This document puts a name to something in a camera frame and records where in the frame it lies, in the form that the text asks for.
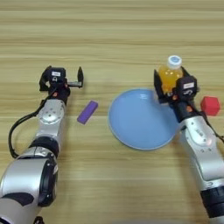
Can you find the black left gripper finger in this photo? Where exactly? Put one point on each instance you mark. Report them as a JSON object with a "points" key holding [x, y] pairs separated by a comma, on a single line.
{"points": [[44, 79], [80, 76]]}

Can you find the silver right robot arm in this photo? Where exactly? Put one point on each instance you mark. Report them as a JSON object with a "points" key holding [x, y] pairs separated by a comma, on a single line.
{"points": [[204, 154]]}

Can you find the red cube block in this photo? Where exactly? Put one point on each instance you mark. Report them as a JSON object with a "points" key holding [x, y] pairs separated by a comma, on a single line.
{"points": [[210, 105]]}

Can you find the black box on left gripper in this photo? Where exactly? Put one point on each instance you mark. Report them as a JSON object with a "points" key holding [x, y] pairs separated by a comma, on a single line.
{"points": [[57, 75]]}

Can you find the purple rectangular block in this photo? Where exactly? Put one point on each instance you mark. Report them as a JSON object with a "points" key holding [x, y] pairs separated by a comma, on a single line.
{"points": [[87, 112]]}

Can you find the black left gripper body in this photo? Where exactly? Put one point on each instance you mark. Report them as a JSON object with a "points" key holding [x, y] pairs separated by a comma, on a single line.
{"points": [[59, 92]]}

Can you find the orange juice bottle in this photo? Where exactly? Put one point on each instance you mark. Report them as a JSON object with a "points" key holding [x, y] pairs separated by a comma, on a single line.
{"points": [[170, 75]]}

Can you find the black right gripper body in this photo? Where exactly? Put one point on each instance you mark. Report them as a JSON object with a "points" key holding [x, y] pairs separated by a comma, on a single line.
{"points": [[185, 109]]}

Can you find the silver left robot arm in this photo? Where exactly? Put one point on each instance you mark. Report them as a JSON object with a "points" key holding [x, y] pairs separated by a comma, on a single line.
{"points": [[38, 163]]}

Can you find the blue round plate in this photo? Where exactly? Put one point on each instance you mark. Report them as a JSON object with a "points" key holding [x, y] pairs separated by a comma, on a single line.
{"points": [[143, 119]]}

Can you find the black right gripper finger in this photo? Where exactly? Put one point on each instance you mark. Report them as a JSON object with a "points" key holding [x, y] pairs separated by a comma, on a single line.
{"points": [[186, 73], [159, 87]]}

